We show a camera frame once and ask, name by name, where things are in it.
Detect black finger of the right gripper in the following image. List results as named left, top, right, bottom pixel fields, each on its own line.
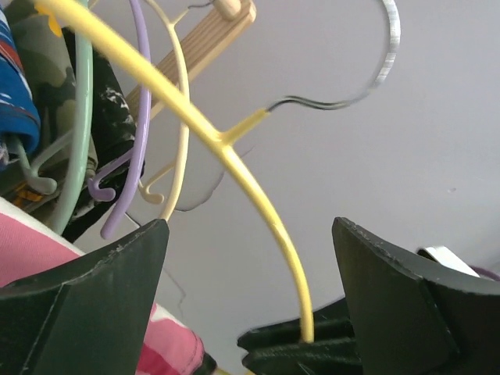
left=237, top=317, right=363, bottom=374

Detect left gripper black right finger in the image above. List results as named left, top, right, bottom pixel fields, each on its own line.
left=332, top=217, right=499, bottom=374

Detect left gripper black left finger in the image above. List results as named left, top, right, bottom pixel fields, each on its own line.
left=1, top=220, right=169, bottom=374

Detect pink camouflage trousers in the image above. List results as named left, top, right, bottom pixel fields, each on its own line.
left=1, top=201, right=217, bottom=374

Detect yellow hanger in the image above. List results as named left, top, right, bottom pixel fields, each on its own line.
left=33, top=0, right=402, bottom=344

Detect cream hanger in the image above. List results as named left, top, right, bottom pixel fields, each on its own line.
left=137, top=0, right=212, bottom=223

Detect purple hanger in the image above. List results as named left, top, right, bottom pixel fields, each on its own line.
left=86, top=0, right=152, bottom=239

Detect blue patterned trousers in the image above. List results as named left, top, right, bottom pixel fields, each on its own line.
left=1, top=13, right=41, bottom=169

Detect olive camouflage trousers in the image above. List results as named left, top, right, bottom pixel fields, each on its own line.
left=0, top=0, right=98, bottom=212

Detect mint green hanger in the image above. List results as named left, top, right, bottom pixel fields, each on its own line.
left=12, top=36, right=93, bottom=234

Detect wooden clothes rack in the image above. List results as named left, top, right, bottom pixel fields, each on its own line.
left=126, top=1, right=257, bottom=120

